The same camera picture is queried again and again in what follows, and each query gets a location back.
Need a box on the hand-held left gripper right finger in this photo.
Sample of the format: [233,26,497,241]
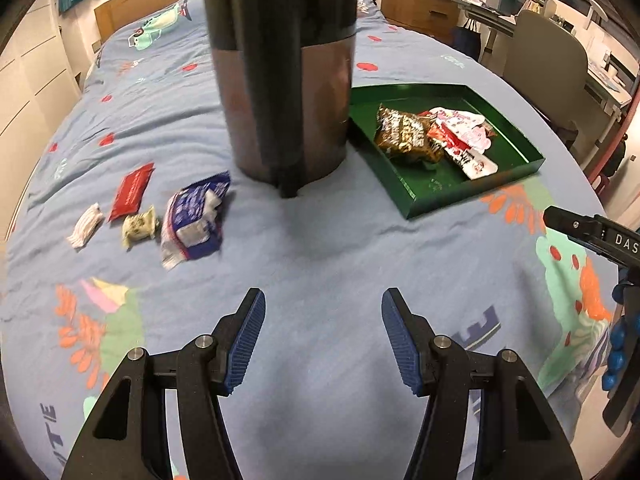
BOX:
[381,287,583,480]

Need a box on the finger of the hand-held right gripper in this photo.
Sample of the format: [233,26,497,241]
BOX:
[544,205,601,250]

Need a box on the green tray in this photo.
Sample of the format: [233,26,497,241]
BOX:
[348,84,546,220]

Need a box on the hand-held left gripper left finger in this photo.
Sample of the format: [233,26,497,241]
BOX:
[61,287,267,480]

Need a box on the wooden headboard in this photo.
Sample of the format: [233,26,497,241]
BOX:
[94,0,206,46]

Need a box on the brown oat snack packet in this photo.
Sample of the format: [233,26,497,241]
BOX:
[374,104,443,163]

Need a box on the grey desk chair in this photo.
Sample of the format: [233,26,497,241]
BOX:
[502,10,601,141]

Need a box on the white desk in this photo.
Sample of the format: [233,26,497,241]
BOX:
[585,35,640,111]

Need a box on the pink cartoon snack packet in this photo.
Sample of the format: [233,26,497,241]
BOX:
[430,106,496,153]

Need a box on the white wardrobe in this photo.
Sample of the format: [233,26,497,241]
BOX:
[0,0,86,171]

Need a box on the dark blue bag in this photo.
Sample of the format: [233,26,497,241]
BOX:
[452,20,483,58]

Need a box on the pink striped candy packet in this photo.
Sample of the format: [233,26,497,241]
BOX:
[66,202,105,250]

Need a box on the small red snack packet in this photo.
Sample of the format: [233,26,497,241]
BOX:
[107,162,156,222]

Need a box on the red and white snack pouch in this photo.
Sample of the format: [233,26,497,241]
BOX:
[427,125,498,180]

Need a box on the wooden dresser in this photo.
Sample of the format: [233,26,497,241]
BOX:
[381,0,465,43]

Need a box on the blue and white snack packet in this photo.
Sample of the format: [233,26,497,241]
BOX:
[160,171,232,272]

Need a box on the person's right hand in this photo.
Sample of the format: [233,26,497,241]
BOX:
[602,281,632,392]

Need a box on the black cylindrical trash can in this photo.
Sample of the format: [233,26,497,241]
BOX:
[199,0,362,198]

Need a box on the small beige snack packet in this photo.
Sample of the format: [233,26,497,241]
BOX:
[121,205,161,250]

